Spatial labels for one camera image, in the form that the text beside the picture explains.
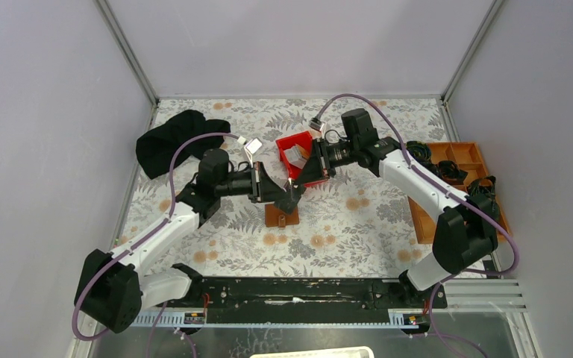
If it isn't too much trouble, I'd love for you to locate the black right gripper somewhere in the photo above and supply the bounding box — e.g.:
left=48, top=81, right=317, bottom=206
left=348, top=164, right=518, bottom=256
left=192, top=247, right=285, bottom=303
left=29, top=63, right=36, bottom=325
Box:
left=295, top=137, right=359, bottom=186

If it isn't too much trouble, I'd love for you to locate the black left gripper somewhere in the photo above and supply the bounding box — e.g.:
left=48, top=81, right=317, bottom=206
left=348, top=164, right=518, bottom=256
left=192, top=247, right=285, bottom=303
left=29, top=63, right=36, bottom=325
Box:
left=216, top=162, right=290, bottom=204

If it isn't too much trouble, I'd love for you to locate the brown leather card holder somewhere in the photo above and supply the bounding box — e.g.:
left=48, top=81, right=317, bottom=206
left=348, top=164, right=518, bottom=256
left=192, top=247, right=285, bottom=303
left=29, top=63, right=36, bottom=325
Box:
left=264, top=204, right=300, bottom=228

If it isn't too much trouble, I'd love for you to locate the stack of credit cards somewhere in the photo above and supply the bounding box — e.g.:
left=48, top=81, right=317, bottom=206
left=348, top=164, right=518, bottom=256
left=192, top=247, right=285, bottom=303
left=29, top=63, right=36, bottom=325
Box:
left=284, top=145, right=310, bottom=169

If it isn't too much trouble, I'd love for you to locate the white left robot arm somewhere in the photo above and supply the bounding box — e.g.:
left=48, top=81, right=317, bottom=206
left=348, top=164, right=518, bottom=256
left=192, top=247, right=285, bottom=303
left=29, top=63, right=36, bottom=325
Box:
left=72, top=149, right=305, bottom=333

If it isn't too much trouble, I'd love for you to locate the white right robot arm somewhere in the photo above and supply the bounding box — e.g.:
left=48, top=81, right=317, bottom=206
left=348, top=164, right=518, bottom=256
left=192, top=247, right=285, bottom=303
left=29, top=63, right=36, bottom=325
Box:
left=290, top=108, right=498, bottom=307

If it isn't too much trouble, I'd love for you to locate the red plastic bin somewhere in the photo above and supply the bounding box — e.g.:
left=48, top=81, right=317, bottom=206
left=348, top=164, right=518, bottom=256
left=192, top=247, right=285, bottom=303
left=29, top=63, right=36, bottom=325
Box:
left=275, top=131, right=328, bottom=188

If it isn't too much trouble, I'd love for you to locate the dark rolled tie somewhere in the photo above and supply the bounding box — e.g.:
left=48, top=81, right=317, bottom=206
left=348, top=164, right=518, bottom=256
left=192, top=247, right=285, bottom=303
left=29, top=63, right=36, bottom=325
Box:
left=405, top=140, right=432, bottom=163
left=436, top=160, right=469, bottom=185

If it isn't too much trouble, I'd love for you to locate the black cloth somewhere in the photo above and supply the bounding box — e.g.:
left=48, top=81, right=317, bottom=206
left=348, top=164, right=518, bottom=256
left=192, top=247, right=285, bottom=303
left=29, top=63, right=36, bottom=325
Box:
left=135, top=110, right=231, bottom=179

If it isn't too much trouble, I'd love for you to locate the orange compartment tray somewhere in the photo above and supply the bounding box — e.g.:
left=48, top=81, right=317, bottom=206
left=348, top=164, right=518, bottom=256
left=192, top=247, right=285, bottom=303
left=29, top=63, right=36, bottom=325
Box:
left=400, top=142, right=513, bottom=245

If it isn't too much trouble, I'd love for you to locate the dark patterned tie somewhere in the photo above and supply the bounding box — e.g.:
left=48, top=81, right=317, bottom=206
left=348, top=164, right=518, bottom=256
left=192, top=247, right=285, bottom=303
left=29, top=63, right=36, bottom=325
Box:
left=466, top=175, right=498, bottom=208

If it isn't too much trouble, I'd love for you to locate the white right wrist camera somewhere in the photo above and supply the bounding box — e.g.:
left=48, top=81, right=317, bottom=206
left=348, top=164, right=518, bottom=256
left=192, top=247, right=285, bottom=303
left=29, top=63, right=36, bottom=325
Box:
left=308, top=117, right=327, bottom=137

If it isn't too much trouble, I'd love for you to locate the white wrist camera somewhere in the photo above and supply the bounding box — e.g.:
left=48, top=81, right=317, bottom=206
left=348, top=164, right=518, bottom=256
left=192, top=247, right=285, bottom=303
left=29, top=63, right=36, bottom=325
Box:
left=308, top=117, right=327, bottom=137
left=237, top=136, right=263, bottom=166

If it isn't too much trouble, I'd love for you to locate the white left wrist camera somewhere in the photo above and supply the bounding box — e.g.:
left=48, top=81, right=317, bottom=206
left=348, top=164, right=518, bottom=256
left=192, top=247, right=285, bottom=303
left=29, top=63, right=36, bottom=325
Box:
left=237, top=136, right=263, bottom=166

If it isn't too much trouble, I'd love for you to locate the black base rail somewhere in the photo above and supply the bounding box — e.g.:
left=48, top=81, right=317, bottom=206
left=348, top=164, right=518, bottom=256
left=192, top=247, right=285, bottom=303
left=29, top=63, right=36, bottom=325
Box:
left=169, top=277, right=448, bottom=325

